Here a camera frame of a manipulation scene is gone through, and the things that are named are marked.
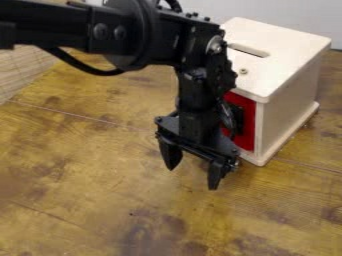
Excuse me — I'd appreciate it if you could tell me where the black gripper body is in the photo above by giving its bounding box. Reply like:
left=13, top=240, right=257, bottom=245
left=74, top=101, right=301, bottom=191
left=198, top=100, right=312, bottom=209
left=156, top=68, right=240, bottom=161

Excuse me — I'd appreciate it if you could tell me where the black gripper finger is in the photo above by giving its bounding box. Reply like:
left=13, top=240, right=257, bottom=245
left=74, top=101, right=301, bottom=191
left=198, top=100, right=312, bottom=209
left=158, top=137, right=184, bottom=171
left=208, top=159, right=240, bottom=190

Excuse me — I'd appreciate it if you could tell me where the red drawer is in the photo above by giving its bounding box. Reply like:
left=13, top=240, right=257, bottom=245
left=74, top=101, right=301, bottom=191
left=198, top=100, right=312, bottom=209
left=225, top=92, right=257, bottom=151

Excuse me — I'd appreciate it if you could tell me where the black metal drawer handle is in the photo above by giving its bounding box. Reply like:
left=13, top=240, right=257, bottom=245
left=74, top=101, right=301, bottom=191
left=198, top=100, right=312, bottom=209
left=229, top=103, right=245, bottom=135

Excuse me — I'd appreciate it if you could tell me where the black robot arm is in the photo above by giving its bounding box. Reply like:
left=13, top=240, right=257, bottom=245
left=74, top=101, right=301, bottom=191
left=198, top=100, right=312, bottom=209
left=0, top=0, right=240, bottom=190

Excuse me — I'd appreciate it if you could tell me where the white wooden drawer cabinet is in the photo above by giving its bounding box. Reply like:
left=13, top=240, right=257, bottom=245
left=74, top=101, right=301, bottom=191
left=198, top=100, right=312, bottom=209
left=222, top=17, right=332, bottom=166

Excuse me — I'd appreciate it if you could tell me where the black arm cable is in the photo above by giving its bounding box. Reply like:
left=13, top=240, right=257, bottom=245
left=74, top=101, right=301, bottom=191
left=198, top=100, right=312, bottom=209
left=42, top=45, right=128, bottom=77

